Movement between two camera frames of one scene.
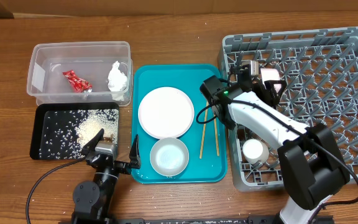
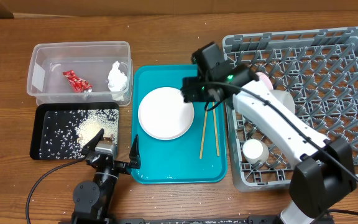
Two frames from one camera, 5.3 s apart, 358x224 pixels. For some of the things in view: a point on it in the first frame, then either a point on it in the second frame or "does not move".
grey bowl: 169,157 -> 285,98
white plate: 166,112 does not move
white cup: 255,152 does not move
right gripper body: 257,86 -> 197,90
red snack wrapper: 78,84 does not move
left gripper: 125,167 does not move
